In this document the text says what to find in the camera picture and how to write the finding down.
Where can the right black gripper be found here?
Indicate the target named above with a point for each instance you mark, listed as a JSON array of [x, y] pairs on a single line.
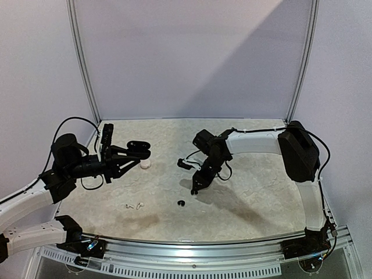
[[200, 179]]

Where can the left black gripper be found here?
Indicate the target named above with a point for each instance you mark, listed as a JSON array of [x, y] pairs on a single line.
[[110, 164]]

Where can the black oval charging case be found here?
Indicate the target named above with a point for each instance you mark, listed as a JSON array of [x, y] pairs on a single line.
[[139, 149]]

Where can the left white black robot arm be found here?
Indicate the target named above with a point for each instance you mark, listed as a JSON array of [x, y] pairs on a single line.
[[72, 161]]

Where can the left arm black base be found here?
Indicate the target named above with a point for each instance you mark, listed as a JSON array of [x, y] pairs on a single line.
[[86, 247]]

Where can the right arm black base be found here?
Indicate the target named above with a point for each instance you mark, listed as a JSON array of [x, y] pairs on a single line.
[[312, 242]]

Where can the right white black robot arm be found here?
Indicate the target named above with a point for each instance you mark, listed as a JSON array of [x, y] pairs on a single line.
[[300, 156]]

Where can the pink round charging case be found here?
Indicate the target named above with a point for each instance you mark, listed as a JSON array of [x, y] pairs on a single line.
[[145, 164]]

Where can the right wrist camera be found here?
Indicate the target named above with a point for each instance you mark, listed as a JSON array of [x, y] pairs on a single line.
[[189, 164]]

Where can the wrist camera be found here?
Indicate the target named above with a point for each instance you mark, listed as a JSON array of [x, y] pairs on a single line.
[[189, 164], [106, 139]]

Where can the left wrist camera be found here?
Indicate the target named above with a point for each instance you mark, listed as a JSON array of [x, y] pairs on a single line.
[[106, 139]]

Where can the aluminium front rail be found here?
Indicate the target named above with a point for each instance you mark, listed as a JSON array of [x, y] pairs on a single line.
[[262, 258]]

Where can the left metal corner post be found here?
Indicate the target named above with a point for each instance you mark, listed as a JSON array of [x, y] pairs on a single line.
[[75, 32]]

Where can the metal corner post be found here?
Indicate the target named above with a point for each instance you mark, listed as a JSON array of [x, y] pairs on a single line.
[[75, 32], [307, 48]]

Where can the right metal corner post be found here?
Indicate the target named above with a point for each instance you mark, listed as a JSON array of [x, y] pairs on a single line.
[[307, 48]]

